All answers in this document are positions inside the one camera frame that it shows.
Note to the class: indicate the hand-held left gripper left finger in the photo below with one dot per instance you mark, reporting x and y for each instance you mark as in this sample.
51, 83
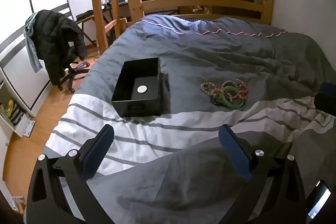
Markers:
99, 150

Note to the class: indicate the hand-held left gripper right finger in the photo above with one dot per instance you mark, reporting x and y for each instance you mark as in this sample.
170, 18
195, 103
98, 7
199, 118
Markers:
233, 153

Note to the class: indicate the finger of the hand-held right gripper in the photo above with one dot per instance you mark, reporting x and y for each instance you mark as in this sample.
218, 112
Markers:
325, 104
329, 87

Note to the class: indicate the green jade bangle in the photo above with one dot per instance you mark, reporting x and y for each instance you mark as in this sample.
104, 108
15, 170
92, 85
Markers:
225, 102

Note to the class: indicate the black storage box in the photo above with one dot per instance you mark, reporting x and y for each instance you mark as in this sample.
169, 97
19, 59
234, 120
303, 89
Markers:
131, 106

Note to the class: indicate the white round disc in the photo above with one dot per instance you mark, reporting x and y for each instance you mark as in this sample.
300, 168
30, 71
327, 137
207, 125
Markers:
142, 88

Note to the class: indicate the black office chair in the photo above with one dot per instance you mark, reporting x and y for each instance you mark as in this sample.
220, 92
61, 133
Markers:
74, 70

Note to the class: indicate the white open shelf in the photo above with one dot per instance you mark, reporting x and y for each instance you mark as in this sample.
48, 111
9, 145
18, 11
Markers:
15, 119

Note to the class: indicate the smartphone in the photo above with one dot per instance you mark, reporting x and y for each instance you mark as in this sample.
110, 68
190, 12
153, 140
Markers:
319, 196

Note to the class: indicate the yellow tape roll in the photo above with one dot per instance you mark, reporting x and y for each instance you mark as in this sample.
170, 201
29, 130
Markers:
10, 107

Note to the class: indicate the grey white striped blanket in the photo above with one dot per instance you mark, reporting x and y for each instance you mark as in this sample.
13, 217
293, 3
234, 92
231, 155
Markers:
210, 56

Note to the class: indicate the office chair with jacket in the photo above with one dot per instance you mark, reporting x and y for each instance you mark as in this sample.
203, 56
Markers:
57, 37

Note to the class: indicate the blue grey cloth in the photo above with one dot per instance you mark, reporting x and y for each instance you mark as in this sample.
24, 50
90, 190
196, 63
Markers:
31, 50

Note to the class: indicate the wooden folding table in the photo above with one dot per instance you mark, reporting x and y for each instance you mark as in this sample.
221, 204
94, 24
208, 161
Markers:
84, 18

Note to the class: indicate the wooden ladder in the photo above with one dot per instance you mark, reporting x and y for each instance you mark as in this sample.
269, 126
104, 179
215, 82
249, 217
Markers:
101, 16

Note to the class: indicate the white sliding door wardrobe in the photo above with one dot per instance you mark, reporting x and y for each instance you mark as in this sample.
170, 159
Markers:
23, 16

